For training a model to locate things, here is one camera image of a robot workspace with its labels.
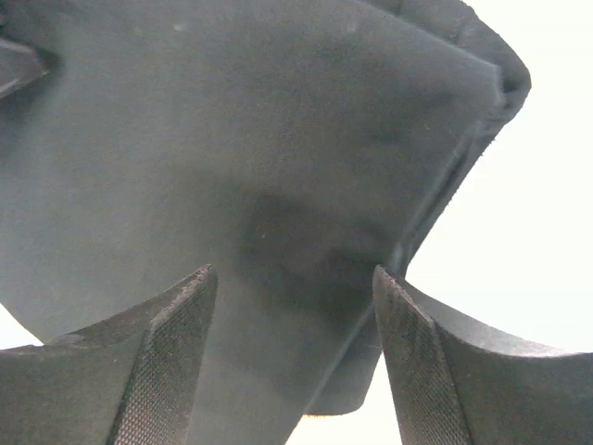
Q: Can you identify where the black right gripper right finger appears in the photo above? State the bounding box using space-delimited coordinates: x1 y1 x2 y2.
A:
372 267 592 444

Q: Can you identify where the black floral print t shirt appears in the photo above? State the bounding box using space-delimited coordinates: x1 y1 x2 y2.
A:
1 1 531 444

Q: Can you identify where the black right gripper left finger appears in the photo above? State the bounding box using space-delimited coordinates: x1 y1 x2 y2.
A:
1 265 218 444

